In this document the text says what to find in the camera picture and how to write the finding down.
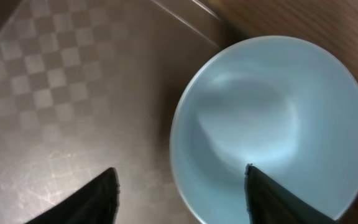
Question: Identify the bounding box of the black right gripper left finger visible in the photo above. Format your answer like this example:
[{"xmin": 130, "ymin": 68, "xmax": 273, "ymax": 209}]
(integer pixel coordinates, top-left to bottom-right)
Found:
[{"xmin": 27, "ymin": 167, "xmax": 120, "ymax": 224}]

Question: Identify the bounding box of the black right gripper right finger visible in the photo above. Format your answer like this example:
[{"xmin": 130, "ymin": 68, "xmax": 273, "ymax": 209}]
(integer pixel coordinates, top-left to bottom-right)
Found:
[{"xmin": 244, "ymin": 164, "xmax": 337, "ymax": 224}]

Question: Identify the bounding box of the brown serving tray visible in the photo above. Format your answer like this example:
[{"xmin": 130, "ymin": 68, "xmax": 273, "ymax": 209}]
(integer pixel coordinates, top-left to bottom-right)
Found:
[{"xmin": 0, "ymin": 1, "xmax": 221, "ymax": 223}]

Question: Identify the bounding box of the light blue bowl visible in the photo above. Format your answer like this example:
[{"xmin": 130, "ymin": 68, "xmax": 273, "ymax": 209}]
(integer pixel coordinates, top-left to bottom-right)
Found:
[{"xmin": 170, "ymin": 35, "xmax": 358, "ymax": 223}]

